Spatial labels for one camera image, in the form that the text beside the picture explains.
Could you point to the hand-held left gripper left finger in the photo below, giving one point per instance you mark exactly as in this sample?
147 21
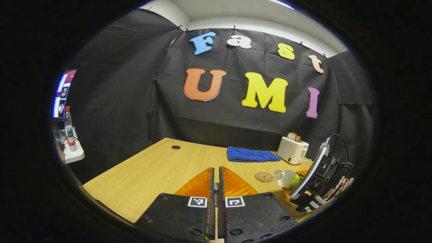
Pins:
211 216

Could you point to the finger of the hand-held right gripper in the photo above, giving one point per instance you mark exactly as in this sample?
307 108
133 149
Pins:
289 192
302 172

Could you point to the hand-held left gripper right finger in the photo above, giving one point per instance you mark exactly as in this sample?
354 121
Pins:
221 216

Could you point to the green label water bottle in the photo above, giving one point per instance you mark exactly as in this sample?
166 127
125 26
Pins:
287 179

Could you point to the round wooden coaster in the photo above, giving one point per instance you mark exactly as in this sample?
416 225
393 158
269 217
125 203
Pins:
264 177

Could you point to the red cap plastic bottle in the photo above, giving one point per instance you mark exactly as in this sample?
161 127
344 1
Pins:
70 131

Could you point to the white toaster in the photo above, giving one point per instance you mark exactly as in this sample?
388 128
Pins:
292 152

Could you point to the bread slice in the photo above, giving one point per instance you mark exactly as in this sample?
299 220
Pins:
293 137

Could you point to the blue towel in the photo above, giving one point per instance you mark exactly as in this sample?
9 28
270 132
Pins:
251 155

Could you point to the small white side table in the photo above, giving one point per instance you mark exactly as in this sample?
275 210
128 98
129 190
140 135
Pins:
76 156

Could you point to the computer monitor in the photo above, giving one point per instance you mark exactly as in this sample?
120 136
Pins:
62 98

